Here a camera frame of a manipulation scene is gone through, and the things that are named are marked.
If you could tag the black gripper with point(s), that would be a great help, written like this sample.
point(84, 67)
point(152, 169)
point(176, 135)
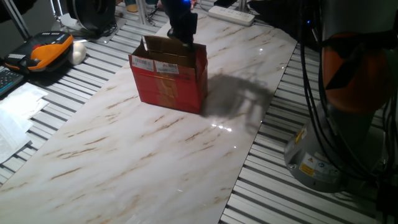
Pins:
point(183, 21)

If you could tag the red cardboard box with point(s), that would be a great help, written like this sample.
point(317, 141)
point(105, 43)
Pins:
point(168, 90)

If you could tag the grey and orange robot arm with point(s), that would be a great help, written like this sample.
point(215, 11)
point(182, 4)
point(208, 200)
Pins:
point(351, 77)

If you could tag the white power strip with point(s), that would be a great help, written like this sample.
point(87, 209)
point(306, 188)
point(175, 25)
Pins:
point(231, 15)

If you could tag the teal cup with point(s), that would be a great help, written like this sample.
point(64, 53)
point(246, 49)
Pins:
point(132, 6)

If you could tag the black round device on plate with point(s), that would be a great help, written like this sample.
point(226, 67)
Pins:
point(91, 12)

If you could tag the white rounded object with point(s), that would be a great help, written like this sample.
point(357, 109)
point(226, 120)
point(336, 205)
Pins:
point(77, 53)

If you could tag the orange and black teach pendant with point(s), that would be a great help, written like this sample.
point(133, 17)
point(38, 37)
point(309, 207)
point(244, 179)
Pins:
point(40, 53)

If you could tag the white paper sheets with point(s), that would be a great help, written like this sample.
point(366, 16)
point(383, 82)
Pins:
point(11, 133)
point(23, 99)

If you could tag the black computer keyboard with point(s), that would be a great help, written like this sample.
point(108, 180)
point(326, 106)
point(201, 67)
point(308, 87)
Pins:
point(7, 81)

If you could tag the aluminium frame post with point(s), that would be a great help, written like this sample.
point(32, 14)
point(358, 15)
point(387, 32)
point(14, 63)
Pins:
point(141, 12)
point(242, 4)
point(15, 18)

